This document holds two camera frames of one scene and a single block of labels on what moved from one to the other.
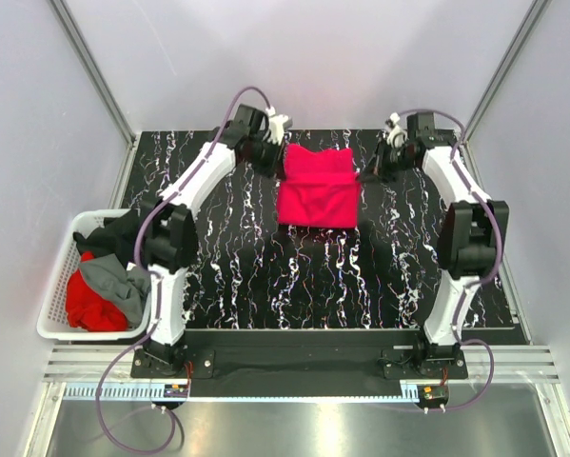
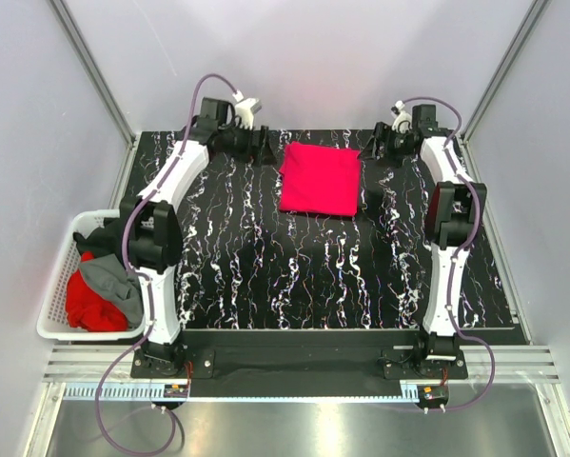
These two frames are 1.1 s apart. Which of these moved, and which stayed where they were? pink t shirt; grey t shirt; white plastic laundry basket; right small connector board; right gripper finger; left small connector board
Moved: right gripper finger; pink t shirt
Stayed: left small connector board; white plastic laundry basket; right small connector board; grey t shirt
